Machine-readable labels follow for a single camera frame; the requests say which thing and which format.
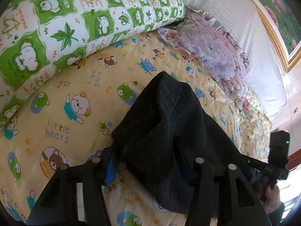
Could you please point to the person's right forearm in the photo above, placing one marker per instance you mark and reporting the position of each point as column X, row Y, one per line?
column 275, row 215

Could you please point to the yellow bear printed bed sheet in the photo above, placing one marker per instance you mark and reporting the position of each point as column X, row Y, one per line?
column 77, row 113

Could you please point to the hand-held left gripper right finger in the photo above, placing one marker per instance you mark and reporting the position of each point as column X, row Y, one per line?
column 188, row 169

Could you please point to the green and white printed quilt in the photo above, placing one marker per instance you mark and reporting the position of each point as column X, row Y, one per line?
column 70, row 33

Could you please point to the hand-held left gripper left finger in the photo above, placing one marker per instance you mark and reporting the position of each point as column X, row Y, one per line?
column 109, row 169

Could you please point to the purple floral ruffled pillow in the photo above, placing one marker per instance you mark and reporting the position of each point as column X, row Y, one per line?
column 211, row 54

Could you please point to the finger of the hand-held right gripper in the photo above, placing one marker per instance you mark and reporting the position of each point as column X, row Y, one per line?
column 257, row 164

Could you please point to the gold framed floral picture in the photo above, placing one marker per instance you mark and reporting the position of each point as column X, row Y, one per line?
column 275, row 18

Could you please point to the white striped headboard cushion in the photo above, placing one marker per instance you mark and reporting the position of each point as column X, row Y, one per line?
column 244, row 42

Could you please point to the person's right hand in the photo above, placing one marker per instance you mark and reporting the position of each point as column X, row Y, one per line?
column 272, row 197

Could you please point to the black pants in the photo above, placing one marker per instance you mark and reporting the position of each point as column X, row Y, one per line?
column 169, row 131

